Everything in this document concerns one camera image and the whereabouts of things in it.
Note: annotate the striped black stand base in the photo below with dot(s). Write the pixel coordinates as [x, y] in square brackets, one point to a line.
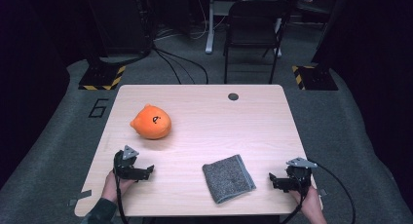
[316, 78]
[100, 78]

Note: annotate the grey tape strip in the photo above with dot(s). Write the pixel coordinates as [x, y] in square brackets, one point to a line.
[323, 192]
[79, 198]

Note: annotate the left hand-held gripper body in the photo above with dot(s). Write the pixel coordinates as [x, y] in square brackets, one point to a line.
[127, 167]

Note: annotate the person's left hand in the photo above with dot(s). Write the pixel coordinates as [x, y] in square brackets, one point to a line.
[114, 185]

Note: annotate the grey towel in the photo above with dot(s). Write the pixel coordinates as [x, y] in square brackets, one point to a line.
[227, 178]

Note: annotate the white desk leg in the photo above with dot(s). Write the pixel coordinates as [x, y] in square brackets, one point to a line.
[210, 29]

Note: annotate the black folding chair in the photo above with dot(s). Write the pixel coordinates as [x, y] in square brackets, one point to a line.
[253, 26]

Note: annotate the orange plush toy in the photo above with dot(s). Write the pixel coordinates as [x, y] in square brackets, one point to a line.
[152, 121]

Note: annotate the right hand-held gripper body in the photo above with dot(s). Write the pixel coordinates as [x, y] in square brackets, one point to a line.
[300, 173]

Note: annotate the person's right hand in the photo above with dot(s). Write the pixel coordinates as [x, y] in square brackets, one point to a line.
[310, 201]

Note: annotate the dark equipment cabinet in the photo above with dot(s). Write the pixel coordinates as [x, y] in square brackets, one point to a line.
[120, 22]

